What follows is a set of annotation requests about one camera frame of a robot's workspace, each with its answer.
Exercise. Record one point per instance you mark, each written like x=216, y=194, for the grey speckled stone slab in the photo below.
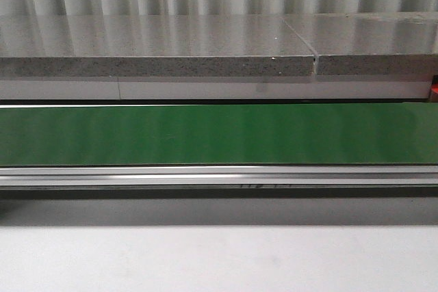
x=370, y=44
x=151, y=46

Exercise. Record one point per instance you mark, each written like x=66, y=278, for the grey speckled stone slab left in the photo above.
x=151, y=46

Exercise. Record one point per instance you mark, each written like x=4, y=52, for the grey speckled stone slab right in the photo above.
x=370, y=44

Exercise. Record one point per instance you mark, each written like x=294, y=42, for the aluminium conveyor frame rail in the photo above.
x=219, y=176

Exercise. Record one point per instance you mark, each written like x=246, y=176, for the green conveyor belt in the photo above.
x=319, y=133

